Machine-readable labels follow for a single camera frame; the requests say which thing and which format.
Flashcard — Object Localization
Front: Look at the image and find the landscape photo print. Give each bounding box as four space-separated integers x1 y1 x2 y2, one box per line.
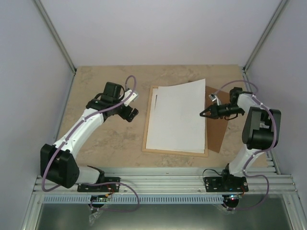
146 78 207 152

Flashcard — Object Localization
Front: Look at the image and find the control board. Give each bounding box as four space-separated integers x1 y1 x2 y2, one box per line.
225 193 243 200
90 194 112 203

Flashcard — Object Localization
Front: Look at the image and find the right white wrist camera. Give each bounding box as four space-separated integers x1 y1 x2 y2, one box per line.
209 93 221 105

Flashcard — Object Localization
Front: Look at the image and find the light wooden picture frame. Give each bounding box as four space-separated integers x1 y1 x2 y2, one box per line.
142 86 209 158

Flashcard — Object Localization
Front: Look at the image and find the aluminium rail bed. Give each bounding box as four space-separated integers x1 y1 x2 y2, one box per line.
33 166 298 195

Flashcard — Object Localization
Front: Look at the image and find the aluminium corner post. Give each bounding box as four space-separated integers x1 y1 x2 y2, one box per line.
242 0 290 74
33 0 77 75

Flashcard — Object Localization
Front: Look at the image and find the grey slotted cable duct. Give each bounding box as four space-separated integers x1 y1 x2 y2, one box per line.
43 195 224 204

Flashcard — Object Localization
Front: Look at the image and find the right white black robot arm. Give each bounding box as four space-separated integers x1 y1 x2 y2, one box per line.
200 87 281 191

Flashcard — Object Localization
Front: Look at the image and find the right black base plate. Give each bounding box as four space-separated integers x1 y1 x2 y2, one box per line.
203 177 249 193

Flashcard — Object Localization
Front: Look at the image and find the brown backing board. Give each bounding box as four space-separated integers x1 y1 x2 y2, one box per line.
205 86 229 153

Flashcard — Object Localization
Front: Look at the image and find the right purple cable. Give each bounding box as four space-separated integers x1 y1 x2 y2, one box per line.
211 80 276 212

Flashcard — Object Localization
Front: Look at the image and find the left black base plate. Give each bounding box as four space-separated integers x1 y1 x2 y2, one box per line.
76 176 120 193

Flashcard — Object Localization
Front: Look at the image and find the right aluminium corner post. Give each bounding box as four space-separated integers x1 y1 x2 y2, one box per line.
242 0 290 74

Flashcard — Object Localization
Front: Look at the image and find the left aluminium corner post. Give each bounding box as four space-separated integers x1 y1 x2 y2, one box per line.
33 0 77 75

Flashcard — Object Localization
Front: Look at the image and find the right control board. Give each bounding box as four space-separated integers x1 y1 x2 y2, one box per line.
225 193 243 200

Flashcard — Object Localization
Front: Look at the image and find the left control board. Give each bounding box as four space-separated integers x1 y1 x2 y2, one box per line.
90 194 112 203

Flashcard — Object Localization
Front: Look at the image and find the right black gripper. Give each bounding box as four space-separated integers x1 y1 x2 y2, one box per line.
201 103 244 119

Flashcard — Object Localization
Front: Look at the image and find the right side aluminium rail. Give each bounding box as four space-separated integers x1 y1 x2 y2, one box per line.
238 77 281 174

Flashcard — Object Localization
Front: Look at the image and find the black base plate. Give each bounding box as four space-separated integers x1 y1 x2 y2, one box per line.
76 176 120 193
203 177 249 193

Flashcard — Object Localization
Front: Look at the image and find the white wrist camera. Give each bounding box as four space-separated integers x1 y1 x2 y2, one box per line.
209 93 221 105
123 89 139 106

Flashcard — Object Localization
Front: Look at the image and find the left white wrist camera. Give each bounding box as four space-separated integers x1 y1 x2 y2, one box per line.
123 89 139 106

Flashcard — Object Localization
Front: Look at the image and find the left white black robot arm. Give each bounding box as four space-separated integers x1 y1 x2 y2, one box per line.
40 82 139 192

